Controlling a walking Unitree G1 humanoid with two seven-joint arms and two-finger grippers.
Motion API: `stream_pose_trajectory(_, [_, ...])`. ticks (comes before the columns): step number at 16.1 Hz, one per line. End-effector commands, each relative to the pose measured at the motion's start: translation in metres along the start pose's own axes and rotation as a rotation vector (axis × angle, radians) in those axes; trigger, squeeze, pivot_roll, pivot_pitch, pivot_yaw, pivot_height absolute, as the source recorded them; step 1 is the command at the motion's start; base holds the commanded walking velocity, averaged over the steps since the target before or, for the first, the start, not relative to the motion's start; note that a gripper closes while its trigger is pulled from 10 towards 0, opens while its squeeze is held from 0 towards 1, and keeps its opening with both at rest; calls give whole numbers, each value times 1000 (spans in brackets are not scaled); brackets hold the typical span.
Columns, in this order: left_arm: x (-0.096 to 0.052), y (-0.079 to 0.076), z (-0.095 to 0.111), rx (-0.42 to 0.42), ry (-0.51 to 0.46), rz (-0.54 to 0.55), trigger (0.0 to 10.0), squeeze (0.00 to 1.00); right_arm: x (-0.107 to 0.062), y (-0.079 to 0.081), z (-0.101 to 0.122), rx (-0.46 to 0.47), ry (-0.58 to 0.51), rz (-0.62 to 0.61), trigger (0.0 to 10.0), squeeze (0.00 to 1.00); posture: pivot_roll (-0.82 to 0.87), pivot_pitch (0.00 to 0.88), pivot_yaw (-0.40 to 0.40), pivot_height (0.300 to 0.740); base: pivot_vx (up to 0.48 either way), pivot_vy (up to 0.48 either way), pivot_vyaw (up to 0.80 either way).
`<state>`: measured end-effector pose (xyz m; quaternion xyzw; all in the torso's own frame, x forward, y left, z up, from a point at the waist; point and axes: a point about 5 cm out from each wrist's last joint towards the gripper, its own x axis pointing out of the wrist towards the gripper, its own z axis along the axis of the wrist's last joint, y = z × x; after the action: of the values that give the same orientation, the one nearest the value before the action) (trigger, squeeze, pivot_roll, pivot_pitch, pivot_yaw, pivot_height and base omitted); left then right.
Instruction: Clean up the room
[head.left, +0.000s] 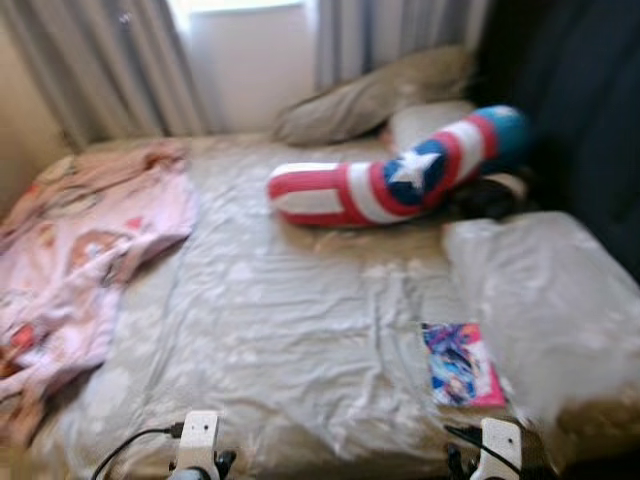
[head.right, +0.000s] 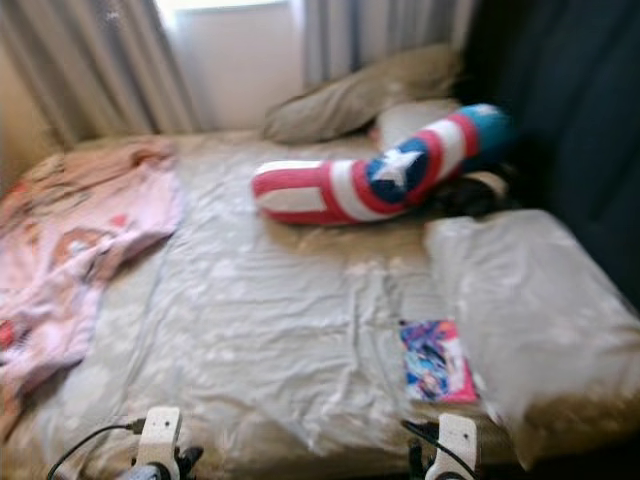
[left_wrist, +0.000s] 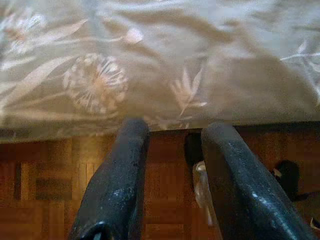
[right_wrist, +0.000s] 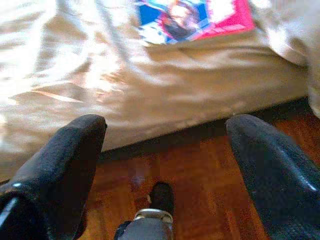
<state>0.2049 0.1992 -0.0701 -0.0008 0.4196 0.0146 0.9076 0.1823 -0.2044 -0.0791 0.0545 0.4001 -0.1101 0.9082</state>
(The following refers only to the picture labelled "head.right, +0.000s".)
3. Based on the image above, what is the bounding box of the dark navy fabric furniture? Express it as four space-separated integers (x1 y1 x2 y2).
460 0 640 321

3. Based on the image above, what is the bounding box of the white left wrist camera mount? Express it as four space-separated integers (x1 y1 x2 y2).
135 405 183 469

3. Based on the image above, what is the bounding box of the grey satin pillow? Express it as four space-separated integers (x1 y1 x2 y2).
423 208 640 471

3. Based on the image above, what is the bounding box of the grey pleated curtain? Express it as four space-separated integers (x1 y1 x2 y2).
300 0 476 86
0 0 196 141

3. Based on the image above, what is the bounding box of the bed with beige floral cover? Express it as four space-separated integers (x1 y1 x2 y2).
0 128 640 480

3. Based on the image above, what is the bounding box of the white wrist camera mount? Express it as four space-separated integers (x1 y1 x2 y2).
135 405 183 469
435 413 479 480

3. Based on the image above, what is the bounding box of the olive beige pillow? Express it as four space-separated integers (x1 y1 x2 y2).
260 42 461 144

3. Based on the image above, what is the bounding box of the colourful comic book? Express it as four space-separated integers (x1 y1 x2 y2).
398 318 479 404

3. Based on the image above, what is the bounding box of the pink cartoon print blanket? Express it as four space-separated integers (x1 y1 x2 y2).
0 138 186 401

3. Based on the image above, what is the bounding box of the red white blue bolster pillow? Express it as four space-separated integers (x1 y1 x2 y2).
250 102 513 226

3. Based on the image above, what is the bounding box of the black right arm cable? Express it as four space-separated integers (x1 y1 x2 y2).
400 420 476 476

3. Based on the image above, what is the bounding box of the black and white plush toy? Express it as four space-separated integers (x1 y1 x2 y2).
435 168 511 219

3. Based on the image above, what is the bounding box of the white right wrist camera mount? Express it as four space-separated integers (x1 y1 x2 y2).
435 413 479 480

